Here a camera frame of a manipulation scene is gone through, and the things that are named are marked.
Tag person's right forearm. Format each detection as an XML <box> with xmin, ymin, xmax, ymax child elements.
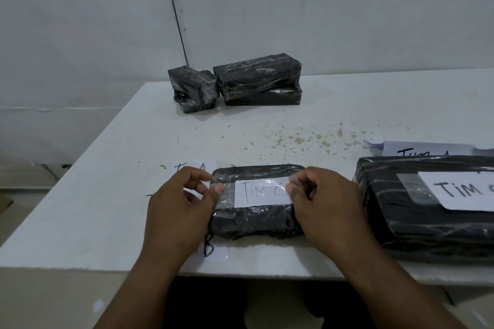
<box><xmin>331</xmin><ymin>232</ymin><xmax>470</xmax><ymax>329</ymax></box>

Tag person's left forearm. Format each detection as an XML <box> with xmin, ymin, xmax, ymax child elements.
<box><xmin>94</xmin><ymin>249</ymin><xmax>201</xmax><ymax>329</ymax></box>

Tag rounded black package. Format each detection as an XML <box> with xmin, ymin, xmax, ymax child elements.
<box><xmin>208</xmin><ymin>164</ymin><xmax>309</xmax><ymax>241</ymax></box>

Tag grey metal frame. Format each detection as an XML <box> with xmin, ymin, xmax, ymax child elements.
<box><xmin>38</xmin><ymin>162</ymin><xmax>72</xmax><ymax>183</ymax></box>

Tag folded white paper sign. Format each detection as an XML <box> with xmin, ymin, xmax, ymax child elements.
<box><xmin>363</xmin><ymin>139</ymin><xmax>474</xmax><ymax>158</ymax></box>

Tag person's right hand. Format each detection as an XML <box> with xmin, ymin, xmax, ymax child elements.
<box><xmin>287</xmin><ymin>167</ymin><xmax>371</xmax><ymax>260</ymax></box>

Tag large black package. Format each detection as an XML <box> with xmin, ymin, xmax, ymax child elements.
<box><xmin>352</xmin><ymin>155</ymin><xmax>494</xmax><ymax>262</ymax></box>

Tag thick black package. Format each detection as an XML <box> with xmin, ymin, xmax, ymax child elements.
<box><xmin>213</xmin><ymin>52</ymin><xmax>303</xmax><ymax>99</ymax></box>

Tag white label thin writing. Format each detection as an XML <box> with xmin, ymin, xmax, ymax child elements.
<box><xmin>211</xmin><ymin>174</ymin><xmax>306</xmax><ymax>209</ymax></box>

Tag small lumpy black package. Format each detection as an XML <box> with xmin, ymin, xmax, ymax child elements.
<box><xmin>168</xmin><ymin>65</ymin><xmax>220</xmax><ymax>114</ymax></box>

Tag white label bold writing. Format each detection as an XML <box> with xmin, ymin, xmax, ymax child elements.
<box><xmin>397</xmin><ymin>170</ymin><xmax>494</xmax><ymax>213</ymax></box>
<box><xmin>185</xmin><ymin>230</ymin><xmax>229</xmax><ymax>265</ymax></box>

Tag white label small writing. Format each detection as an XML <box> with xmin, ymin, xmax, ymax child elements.
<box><xmin>173</xmin><ymin>160</ymin><xmax>218</xmax><ymax>181</ymax></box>

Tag person's left hand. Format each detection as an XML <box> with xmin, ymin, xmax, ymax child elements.
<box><xmin>143</xmin><ymin>166</ymin><xmax>224</xmax><ymax>264</ymax></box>

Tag person's dark trousers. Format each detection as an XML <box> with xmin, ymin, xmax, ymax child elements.
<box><xmin>162</xmin><ymin>277</ymin><xmax>371</xmax><ymax>329</ymax></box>

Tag thin black wall cable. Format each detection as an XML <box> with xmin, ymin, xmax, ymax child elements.
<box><xmin>161</xmin><ymin>0</ymin><xmax>190</xmax><ymax>68</ymax></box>

